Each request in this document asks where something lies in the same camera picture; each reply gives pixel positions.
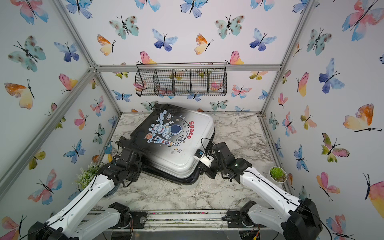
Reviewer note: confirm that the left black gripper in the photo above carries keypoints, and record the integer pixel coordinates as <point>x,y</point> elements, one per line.
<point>140,163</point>

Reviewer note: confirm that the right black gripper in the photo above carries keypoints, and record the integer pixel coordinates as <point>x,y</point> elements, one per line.
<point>209,174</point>

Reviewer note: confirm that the black white space suitcase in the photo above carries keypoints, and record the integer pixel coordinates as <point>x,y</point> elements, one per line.
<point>167,141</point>

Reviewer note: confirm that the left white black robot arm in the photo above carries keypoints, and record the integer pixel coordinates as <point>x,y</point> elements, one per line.
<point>123,170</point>

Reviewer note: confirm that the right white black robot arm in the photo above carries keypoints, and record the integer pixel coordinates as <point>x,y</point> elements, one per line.
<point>290,216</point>

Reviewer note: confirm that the blue yellow toy rake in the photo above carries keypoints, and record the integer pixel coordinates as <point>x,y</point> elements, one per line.
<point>108,152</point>

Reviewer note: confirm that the green plant in blue pot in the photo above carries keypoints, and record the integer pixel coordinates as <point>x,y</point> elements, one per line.
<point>86,176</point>

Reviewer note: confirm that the small white pot green plant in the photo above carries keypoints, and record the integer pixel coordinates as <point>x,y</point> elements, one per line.
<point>277,175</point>

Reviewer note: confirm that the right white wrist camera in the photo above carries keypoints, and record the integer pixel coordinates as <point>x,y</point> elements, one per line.
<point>203,158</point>

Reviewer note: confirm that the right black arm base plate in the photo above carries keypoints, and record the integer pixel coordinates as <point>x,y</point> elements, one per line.
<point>237,219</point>

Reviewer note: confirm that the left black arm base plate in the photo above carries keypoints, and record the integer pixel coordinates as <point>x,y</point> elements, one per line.
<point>135,219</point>

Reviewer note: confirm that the aluminium front rail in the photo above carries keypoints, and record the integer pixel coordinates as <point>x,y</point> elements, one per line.
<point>179,221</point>

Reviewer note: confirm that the black wire wall basket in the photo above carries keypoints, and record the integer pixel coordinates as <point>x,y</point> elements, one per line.
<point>181,80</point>

